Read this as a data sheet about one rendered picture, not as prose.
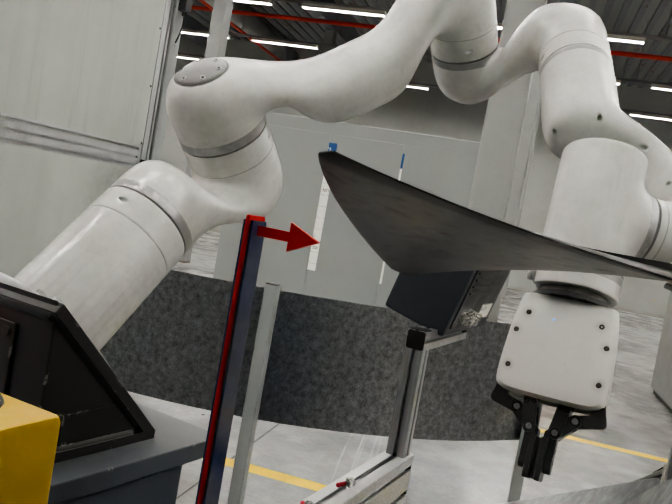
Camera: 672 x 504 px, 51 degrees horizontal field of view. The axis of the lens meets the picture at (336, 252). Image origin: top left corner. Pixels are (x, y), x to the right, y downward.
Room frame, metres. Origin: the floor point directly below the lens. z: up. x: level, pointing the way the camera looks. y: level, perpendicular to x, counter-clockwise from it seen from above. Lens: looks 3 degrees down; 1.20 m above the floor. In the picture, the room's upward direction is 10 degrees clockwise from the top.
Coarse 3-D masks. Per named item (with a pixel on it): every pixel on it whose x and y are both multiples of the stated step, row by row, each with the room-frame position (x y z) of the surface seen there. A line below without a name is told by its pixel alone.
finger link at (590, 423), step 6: (594, 414) 0.64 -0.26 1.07; (600, 414) 0.64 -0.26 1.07; (582, 420) 0.65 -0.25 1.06; (588, 420) 0.64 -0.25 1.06; (594, 420) 0.64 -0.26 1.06; (600, 420) 0.64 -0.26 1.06; (606, 420) 0.64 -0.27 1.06; (582, 426) 0.64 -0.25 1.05; (588, 426) 0.64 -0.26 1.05; (594, 426) 0.64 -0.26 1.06; (600, 426) 0.64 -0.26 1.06; (606, 426) 0.64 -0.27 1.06
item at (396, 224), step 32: (320, 160) 0.43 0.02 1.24; (352, 160) 0.41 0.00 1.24; (352, 192) 0.47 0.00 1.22; (384, 192) 0.44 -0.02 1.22; (416, 192) 0.41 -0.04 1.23; (384, 224) 0.52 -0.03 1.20; (416, 224) 0.50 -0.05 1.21; (448, 224) 0.47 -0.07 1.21; (480, 224) 0.43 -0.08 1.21; (384, 256) 0.59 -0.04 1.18; (416, 256) 0.57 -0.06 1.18; (448, 256) 0.56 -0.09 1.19; (480, 256) 0.54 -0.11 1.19; (512, 256) 0.52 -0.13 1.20; (544, 256) 0.49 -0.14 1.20; (576, 256) 0.44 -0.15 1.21; (608, 256) 0.40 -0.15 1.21
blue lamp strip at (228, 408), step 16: (256, 224) 0.58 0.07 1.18; (256, 240) 0.59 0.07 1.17; (256, 256) 0.59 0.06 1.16; (256, 272) 0.59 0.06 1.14; (240, 288) 0.58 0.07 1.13; (240, 304) 0.58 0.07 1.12; (240, 320) 0.58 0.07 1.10; (240, 336) 0.59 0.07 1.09; (240, 352) 0.59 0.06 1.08; (240, 368) 0.60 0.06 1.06; (224, 384) 0.58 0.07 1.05; (224, 400) 0.58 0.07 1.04; (224, 416) 0.58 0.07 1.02; (224, 432) 0.59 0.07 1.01; (224, 448) 0.59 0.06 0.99; (224, 464) 0.60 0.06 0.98; (208, 480) 0.58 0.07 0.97; (208, 496) 0.58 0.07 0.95
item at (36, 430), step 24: (0, 408) 0.37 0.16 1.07; (24, 408) 0.38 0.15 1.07; (0, 432) 0.34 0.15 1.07; (24, 432) 0.36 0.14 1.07; (48, 432) 0.37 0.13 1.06; (0, 456) 0.34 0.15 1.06; (24, 456) 0.36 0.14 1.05; (48, 456) 0.37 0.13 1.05; (0, 480) 0.35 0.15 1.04; (24, 480) 0.36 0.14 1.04; (48, 480) 0.38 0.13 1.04
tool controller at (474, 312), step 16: (448, 272) 1.10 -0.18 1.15; (464, 272) 1.09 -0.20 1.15; (480, 272) 1.11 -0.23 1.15; (496, 272) 1.21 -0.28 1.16; (400, 288) 1.13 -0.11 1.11; (416, 288) 1.12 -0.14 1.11; (432, 288) 1.11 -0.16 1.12; (448, 288) 1.10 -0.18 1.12; (464, 288) 1.09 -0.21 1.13; (480, 288) 1.16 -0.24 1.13; (496, 288) 1.27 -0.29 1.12; (400, 304) 1.13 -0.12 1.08; (416, 304) 1.12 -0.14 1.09; (432, 304) 1.11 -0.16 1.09; (448, 304) 1.10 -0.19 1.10; (464, 304) 1.12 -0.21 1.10; (480, 304) 1.21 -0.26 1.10; (416, 320) 1.12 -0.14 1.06; (432, 320) 1.11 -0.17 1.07; (448, 320) 1.10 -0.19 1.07; (464, 320) 1.12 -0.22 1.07; (480, 320) 1.27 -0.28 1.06
